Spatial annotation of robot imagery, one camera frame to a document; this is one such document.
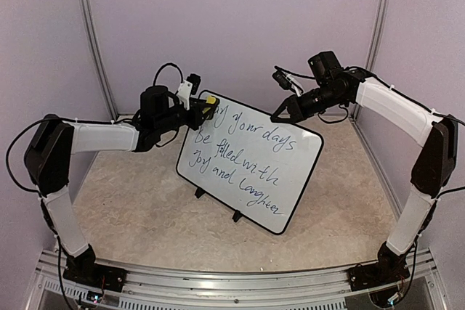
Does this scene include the black left camera cable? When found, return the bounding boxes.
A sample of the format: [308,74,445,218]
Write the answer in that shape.
[153,62,185,88]

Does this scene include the aluminium corner post left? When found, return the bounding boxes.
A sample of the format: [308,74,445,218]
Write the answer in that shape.
[78,0,118,119]

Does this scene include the aluminium corner post right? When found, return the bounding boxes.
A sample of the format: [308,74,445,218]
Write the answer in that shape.
[350,0,396,121]

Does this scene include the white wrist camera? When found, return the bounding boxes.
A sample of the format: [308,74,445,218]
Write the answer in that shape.
[177,73,201,110]
[272,66,304,97]

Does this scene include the aluminium front rail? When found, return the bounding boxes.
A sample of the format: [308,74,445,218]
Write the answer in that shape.
[25,248,448,310]

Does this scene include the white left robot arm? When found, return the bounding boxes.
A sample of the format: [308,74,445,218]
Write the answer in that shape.
[24,82,219,285]

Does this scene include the black whiteboard stand foot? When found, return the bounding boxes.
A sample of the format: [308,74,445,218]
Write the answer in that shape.
[232,210,243,223]
[195,187,205,199]

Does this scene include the white whiteboard with black frame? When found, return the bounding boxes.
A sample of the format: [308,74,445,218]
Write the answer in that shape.
[176,94,324,235]

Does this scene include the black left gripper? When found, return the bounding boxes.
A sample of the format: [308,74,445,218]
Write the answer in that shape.
[155,98,215,134]

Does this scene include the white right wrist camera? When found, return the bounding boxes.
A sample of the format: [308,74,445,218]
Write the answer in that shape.
[272,66,304,97]

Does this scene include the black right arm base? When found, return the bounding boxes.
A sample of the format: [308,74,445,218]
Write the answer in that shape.
[347,242,417,309]

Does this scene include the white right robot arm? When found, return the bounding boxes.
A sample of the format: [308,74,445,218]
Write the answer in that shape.
[270,51,461,256]

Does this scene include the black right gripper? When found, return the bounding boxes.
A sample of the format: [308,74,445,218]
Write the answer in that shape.
[270,83,346,123]

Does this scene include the aluminium corner post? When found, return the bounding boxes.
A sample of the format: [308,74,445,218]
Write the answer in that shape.
[350,0,396,121]
[78,0,118,119]

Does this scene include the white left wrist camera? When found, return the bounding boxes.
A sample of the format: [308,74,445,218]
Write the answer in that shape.
[177,73,201,110]

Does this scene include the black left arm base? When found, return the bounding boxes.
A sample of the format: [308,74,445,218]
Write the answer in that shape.
[63,245,128,293]

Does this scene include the yellow black whiteboard eraser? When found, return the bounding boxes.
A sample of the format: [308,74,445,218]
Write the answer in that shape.
[204,96,219,111]

